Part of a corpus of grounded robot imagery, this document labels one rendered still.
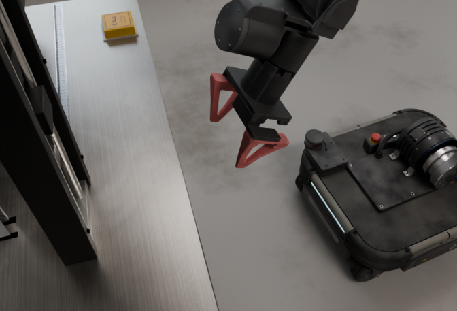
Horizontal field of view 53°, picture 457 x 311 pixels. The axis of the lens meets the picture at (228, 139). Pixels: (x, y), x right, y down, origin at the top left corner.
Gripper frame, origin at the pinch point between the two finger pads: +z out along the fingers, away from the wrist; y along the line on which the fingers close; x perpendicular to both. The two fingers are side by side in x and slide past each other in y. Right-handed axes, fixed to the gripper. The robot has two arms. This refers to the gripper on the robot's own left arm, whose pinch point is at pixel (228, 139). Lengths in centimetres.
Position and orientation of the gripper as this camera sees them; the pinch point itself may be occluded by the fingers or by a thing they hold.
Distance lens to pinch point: 66.7
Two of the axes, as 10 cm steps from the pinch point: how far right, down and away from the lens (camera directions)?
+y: 3.9, 7.0, -6.0
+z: -4.5, 7.1, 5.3
